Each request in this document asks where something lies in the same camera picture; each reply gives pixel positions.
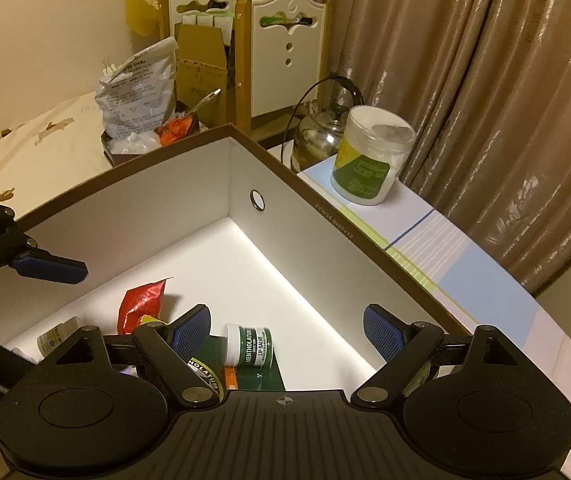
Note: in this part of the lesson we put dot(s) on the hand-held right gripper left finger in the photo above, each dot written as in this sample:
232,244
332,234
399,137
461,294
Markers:
193,331

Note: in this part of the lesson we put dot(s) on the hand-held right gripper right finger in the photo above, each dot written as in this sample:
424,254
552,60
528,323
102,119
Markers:
383,332

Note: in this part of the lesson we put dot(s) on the dark green lip balm card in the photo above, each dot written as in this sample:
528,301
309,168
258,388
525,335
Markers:
250,345

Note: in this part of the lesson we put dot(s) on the red foil packet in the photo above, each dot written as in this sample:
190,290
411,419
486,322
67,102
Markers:
140,302

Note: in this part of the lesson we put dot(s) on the brown storage box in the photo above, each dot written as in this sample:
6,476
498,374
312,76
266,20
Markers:
165,200

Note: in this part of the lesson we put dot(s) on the plaid cloth covered desktop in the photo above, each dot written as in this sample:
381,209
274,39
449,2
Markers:
490,300

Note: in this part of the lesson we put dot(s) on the cream printed bedsheet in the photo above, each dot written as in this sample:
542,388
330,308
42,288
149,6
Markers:
30,155

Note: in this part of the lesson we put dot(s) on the white jar with green label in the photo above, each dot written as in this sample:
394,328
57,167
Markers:
365,160

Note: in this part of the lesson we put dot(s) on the white printed plastic bag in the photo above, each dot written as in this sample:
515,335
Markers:
135,95

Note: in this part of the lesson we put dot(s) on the steel kettle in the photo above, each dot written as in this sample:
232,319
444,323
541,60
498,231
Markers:
318,135

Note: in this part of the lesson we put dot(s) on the metal spoon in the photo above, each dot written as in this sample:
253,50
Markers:
203,102

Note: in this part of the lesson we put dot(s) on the brown cardboard box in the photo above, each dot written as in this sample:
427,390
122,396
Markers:
200,70

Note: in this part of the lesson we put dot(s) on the beige curtain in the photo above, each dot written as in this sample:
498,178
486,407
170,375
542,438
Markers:
465,85

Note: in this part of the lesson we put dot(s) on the white wooden file rack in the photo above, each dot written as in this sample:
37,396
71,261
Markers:
285,85

